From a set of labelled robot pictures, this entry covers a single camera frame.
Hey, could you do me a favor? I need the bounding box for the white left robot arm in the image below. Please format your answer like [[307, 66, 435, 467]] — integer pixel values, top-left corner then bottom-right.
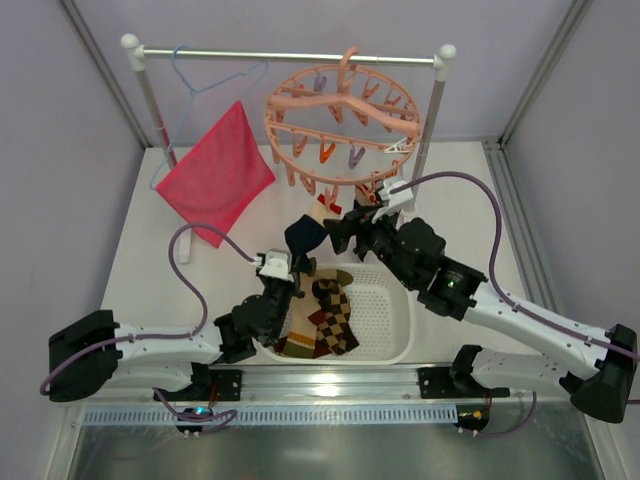
[[40, 273, 303, 403]]

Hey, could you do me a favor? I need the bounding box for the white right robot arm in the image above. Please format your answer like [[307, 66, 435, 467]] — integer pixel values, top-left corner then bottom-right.
[[324, 207, 639, 424]]

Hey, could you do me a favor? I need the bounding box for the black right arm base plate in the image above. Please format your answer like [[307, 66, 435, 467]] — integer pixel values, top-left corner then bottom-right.
[[416, 366, 510, 399]]

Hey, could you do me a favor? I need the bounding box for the navy blue sock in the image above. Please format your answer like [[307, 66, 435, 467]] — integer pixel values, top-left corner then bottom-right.
[[284, 196, 333, 274]]

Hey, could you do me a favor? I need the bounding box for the white perforated plastic basket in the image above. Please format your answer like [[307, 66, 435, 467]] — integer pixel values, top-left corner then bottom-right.
[[257, 263, 415, 366]]

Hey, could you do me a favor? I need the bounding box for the brown argyle sock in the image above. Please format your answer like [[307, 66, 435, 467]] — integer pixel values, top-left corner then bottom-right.
[[312, 279, 360, 358]]

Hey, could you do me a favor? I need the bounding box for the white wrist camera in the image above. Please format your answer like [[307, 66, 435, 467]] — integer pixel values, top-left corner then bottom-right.
[[372, 177, 414, 223], [252, 249, 293, 282]]

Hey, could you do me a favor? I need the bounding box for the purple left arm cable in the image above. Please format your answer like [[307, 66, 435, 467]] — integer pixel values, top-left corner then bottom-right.
[[39, 223, 264, 396]]

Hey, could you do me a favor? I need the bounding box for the aluminium front rail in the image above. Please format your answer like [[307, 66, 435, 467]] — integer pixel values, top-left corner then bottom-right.
[[82, 364, 547, 436]]

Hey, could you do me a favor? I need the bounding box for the beige striped sock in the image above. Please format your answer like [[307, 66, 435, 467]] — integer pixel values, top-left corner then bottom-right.
[[273, 284, 324, 359]]

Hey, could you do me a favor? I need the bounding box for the pink towel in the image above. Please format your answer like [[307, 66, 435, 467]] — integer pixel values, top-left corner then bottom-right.
[[156, 101, 275, 234]]

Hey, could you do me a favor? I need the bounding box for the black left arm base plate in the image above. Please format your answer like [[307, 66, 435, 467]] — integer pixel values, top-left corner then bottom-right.
[[184, 368, 243, 402]]

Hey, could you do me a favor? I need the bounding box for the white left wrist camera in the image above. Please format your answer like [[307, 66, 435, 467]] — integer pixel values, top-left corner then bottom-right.
[[252, 249, 293, 282]]

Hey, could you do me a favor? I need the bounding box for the white metal clothes rack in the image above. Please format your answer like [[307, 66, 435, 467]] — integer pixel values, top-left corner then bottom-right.
[[121, 33, 458, 264]]

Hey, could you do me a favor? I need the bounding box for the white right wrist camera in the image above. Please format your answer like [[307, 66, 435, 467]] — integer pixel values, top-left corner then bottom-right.
[[372, 177, 414, 223]]

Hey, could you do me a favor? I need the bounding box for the blue wire hanger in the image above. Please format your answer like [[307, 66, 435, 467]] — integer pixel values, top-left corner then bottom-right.
[[149, 44, 269, 190]]

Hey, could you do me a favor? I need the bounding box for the pink round clip hanger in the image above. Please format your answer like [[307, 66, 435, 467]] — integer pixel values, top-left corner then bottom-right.
[[264, 46, 423, 198]]

